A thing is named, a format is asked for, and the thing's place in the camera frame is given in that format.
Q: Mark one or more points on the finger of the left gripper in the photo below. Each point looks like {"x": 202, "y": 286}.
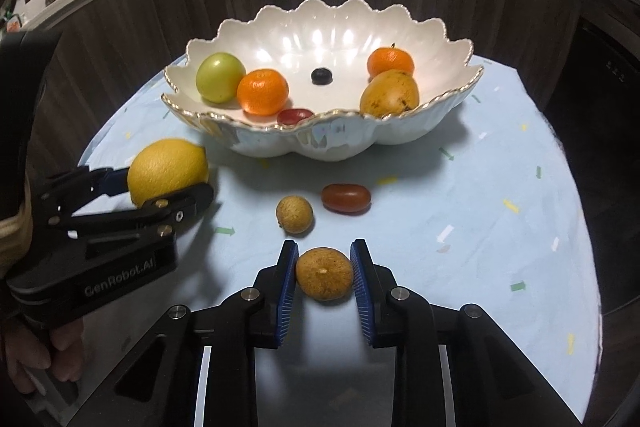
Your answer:
{"x": 168, "y": 209}
{"x": 108, "y": 181}

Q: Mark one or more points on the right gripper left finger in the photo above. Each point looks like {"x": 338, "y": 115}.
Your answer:
{"x": 256, "y": 317}

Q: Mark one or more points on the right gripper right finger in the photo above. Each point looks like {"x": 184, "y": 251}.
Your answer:
{"x": 392, "y": 316}

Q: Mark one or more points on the yellow lemon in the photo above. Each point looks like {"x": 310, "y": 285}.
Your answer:
{"x": 166, "y": 166}

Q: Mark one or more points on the brown longan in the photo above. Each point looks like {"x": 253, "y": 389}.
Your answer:
{"x": 324, "y": 274}
{"x": 294, "y": 214}

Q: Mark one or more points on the green apple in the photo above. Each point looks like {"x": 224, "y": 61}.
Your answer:
{"x": 218, "y": 77}

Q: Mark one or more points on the red grape tomato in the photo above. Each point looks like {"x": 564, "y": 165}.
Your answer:
{"x": 293, "y": 116}
{"x": 346, "y": 198}

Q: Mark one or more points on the large orange mandarin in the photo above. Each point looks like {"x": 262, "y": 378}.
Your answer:
{"x": 263, "y": 92}

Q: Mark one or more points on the left hand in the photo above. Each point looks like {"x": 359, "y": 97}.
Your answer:
{"x": 25, "y": 351}

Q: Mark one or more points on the white scalloped ceramic bowl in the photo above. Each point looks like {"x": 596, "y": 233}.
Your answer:
{"x": 322, "y": 52}

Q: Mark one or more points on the dark blueberry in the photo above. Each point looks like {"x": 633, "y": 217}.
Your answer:
{"x": 321, "y": 76}

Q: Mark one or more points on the yellow mango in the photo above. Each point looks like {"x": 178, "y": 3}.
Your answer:
{"x": 393, "y": 92}

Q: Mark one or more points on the small mandarin in bowl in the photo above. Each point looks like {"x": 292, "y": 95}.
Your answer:
{"x": 389, "y": 58}

